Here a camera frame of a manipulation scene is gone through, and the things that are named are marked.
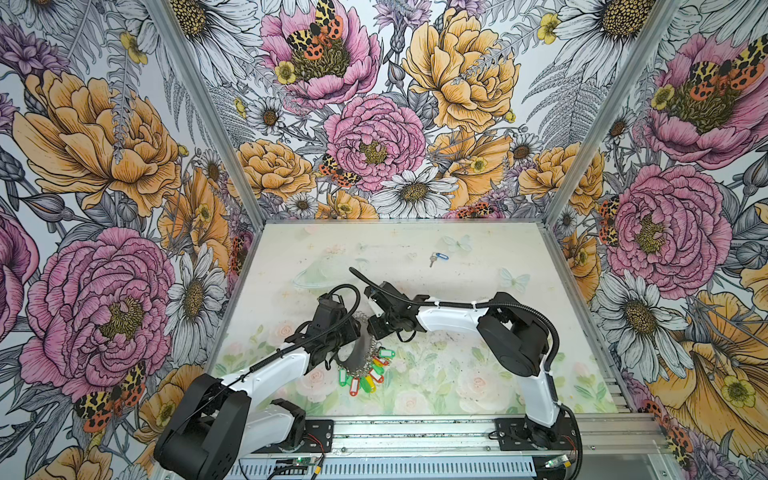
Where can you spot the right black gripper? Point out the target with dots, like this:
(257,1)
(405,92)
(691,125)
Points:
(377,333)

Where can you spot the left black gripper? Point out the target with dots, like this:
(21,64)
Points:
(352,331)

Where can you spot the red key tag bottom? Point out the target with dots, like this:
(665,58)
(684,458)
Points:
(354,386)

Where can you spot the yellow key tag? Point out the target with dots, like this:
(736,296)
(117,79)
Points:
(368,384)

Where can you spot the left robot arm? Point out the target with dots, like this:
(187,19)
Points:
(220,420)

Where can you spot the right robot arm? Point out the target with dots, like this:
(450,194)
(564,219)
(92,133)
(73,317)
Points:
(522,340)

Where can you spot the key with blue tag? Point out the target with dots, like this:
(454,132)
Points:
(436,257)

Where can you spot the green circuit board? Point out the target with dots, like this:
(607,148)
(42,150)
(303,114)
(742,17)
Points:
(297,465)

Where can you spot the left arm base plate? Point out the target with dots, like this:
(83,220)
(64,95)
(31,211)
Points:
(316,438)

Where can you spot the aluminium front rail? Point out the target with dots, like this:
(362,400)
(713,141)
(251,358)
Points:
(598,434)

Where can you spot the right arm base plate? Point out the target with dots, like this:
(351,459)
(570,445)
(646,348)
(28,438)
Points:
(522,434)

